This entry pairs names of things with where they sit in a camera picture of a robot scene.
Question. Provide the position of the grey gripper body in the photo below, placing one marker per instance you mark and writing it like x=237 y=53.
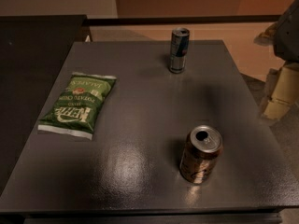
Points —
x=289 y=36

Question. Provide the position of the silver blue energy drink can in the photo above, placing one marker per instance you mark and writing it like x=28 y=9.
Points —
x=179 y=48

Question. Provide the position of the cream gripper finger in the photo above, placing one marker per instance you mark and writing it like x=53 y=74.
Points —
x=281 y=91
x=266 y=37

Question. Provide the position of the dark side cabinet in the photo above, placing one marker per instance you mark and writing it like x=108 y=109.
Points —
x=32 y=52

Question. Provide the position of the orange soda can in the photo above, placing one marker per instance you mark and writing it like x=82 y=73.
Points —
x=201 y=151

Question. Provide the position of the green jalapeno chip bag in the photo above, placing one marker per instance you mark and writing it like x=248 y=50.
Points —
x=76 y=110

